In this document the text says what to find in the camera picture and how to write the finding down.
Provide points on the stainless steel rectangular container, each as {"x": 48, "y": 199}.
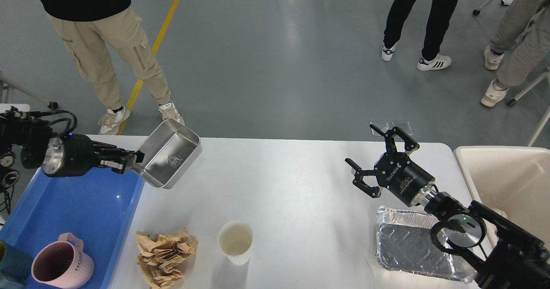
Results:
{"x": 168, "y": 152}

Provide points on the white side table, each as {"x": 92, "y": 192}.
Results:
{"x": 19, "y": 106}

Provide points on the person in grey trousers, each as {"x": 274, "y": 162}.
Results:
{"x": 521, "y": 41}

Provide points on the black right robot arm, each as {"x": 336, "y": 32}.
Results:
{"x": 504, "y": 255}

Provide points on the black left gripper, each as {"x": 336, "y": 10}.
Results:
{"x": 75, "y": 155}

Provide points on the beige plastic bin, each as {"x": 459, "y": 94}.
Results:
{"x": 514, "y": 181}

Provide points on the pink ribbed mug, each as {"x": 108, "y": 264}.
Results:
{"x": 63, "y": 263}

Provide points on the aluminium foil tray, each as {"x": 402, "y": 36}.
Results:
{"x": 404, "y": 244}

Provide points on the person in black sweater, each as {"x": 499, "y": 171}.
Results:
{"x": 87, "y": 27}

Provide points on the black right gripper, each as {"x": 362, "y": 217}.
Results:
{"x": 404, "y": 181}

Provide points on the teal object at corner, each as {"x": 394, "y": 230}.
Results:
{"x": 15, "y": 267}

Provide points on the blue plastic tray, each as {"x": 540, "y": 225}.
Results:
{"x": 97, "y": 208}

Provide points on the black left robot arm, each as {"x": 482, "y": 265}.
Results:
{"x": 32, "y": 132}

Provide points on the crumpled brown paper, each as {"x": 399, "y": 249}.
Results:
{"x": 161, "y": 255}

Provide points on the white paper cup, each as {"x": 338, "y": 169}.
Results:
{"x": 235, "y": 240}

